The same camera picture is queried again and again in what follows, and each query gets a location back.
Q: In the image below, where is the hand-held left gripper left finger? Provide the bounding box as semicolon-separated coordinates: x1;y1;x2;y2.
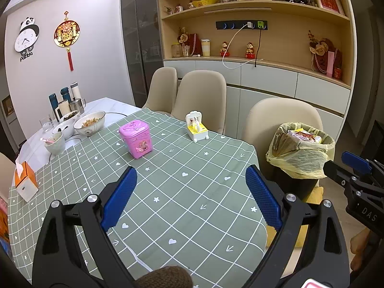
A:
32;166;138;288

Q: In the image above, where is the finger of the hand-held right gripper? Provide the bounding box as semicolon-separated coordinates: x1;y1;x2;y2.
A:
323;160;360;188
341;151;384;176

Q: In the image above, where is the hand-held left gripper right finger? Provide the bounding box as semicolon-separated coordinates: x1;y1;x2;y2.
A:
243;165;351;288

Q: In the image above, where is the black trash bin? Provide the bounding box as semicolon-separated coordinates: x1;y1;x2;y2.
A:
273;168;320;203

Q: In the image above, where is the yellow plastic bin liner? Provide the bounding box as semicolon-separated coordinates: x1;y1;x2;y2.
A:
265;122;336;179

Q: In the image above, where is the person's left forearm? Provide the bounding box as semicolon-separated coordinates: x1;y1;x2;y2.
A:
136;265;192;288

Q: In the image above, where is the person's right hand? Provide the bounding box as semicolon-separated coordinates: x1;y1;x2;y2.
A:
349;227;372;272

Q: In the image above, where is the black equipment case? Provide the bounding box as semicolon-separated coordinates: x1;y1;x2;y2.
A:
360;120;384;162

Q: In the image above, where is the yellow seat cushion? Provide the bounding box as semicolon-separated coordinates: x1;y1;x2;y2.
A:
265;186;324;248

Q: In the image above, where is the pink toy bin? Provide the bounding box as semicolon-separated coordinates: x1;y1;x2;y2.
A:
119;119;153;159

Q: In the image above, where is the green checked tablecloth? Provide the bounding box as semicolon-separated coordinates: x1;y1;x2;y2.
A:
7;108;269;285

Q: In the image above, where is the patterned bowl with food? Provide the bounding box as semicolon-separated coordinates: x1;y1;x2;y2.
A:
73;111;106;137

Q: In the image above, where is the beige dining chair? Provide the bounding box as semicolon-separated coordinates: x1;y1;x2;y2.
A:
142;67;178;114
0;153;15;198
171;70;228;134
241;97;324;156

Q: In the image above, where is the white cup with spoon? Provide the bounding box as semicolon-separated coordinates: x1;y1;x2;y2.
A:
44;132;66;156

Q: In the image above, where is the white bowl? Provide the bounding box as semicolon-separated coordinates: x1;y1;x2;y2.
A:
52;121;75;140

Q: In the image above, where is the orange white tissue box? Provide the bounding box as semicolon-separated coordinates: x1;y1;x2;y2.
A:
14;161;39;202

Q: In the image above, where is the white yellow toy dispenser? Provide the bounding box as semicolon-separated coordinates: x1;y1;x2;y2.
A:
185;111;209;142

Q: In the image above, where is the steel mug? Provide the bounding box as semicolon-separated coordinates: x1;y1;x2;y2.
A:
69;97;86;113

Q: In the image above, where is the clear drinking glass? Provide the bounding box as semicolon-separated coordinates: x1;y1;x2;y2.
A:
40;115;54;132

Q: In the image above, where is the white mug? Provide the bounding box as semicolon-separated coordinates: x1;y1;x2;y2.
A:
57;100;71;116

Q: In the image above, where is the flower ornament with beads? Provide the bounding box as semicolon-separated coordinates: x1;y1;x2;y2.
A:
308;30;343;74

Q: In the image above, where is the colourful box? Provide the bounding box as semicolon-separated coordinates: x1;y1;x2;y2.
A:
0;198;10;246

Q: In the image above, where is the wooden shelf cabinet unit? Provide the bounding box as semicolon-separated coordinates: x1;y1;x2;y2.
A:
155;0;357;144

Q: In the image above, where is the small framed picture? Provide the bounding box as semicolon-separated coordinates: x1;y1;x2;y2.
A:
1;95;14;117

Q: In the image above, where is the dark glass door cabinet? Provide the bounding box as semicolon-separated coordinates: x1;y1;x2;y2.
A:
120;0;164;108

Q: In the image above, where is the red framed picture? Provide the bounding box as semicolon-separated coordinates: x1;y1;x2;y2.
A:
312;0;345;15

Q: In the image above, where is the red gold hanging ornament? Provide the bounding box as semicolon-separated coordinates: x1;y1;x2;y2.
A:
54;11;81;72

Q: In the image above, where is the black power strip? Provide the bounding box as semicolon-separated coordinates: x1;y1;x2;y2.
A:
215;20;267;31

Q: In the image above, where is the black cable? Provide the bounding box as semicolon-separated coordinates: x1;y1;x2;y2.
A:
254;30;263;68

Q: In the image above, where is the white charger with cable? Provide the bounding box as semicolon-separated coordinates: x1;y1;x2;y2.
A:
222;22;264;71

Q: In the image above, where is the panda wall clock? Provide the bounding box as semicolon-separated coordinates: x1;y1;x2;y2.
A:
14;17;40;62

